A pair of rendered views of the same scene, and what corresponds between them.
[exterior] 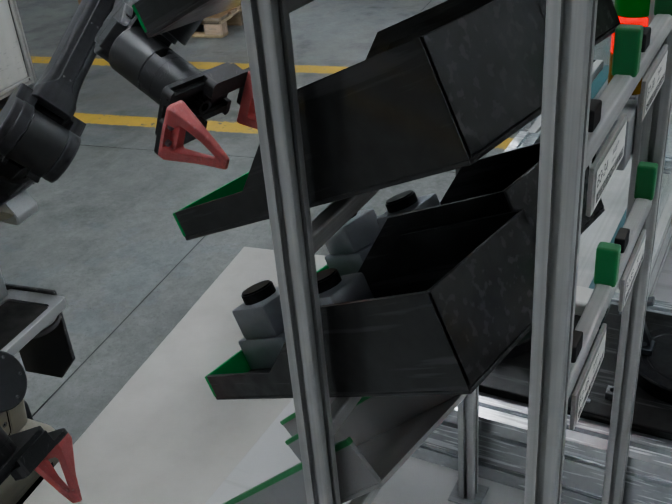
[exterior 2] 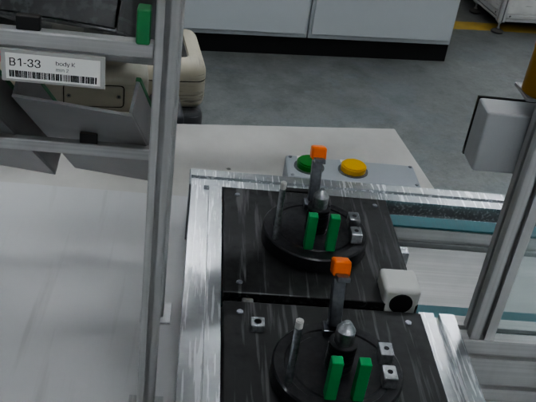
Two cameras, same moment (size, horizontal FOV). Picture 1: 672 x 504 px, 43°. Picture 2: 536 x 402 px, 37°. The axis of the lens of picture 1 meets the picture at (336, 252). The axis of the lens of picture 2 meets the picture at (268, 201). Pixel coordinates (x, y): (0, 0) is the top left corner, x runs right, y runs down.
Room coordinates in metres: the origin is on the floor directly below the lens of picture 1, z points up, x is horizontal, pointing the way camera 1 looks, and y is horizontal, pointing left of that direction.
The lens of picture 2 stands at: (0.36, -0.87, 1.58)
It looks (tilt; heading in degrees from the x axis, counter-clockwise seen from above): 32 degrees down; 53
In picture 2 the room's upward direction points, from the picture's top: 8 degrees clockwise
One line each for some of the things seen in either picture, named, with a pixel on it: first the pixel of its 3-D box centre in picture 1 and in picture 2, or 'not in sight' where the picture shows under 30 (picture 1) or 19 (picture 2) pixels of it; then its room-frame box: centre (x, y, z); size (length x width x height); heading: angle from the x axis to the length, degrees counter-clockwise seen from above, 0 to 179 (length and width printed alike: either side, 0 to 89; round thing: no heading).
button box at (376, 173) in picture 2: not in sight; (349, 186); (1.14, -0.06, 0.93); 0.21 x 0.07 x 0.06; 150
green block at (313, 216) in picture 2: not in sight; (310, 230); (0.92, -0.23, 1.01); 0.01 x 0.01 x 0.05; 60
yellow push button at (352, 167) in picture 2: not in sight; (352, 169); (1.14, -0.06, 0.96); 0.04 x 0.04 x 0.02
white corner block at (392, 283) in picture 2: (580, 306); (397, 292); (0.99, -0.34, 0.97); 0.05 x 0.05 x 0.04; 60
